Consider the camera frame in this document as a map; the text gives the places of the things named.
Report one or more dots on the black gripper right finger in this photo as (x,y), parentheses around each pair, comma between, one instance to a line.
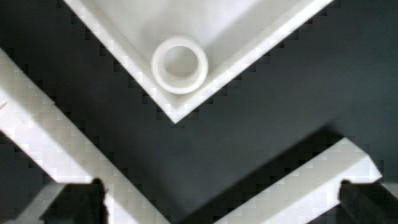
(367,202)

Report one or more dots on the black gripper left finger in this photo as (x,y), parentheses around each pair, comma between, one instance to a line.
(76,207)

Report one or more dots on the white square tabletop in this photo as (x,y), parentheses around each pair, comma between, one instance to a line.
(188,41)

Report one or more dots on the white right fence block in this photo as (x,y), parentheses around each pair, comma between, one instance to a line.
(300,196)

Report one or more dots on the white front fence bar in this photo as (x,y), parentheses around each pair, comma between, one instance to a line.
(51,141)

